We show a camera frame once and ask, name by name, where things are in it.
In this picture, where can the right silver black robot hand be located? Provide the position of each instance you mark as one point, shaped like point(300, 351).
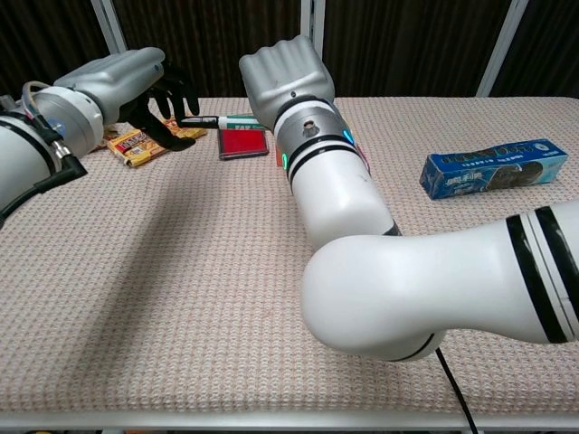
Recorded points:
point(285, 77)

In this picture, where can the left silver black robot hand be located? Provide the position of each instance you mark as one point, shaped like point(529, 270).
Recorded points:
point(117, 81)

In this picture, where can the green white marker body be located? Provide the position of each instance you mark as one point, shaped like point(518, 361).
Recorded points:
point(240, 121)

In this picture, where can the black marker cap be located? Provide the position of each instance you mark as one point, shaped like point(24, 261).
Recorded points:
point(201, 121)

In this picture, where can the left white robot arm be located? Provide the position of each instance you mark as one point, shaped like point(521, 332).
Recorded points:
point(68, 117)

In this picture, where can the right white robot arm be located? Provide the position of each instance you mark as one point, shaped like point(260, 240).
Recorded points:
point(407, 280)

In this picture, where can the yellow snack box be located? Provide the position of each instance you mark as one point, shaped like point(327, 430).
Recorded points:
point(135, 151)

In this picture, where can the red ink pad case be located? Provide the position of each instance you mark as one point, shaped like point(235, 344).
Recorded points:
point(242, 144)

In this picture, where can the blue cookie box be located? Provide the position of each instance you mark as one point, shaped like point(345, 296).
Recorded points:
point(475, 174)

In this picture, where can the pink woven tablecloth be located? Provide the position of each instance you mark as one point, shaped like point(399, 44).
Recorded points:
point(181, 294)

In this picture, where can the white slanted frame post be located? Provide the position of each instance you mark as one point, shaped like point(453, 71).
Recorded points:
point(502, 50)
point(108, 22)

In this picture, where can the white upright frame post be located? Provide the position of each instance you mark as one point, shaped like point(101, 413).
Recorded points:
point(312, 20)

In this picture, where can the white table frame edge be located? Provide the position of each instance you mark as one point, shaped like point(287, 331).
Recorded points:
point(226, 420)

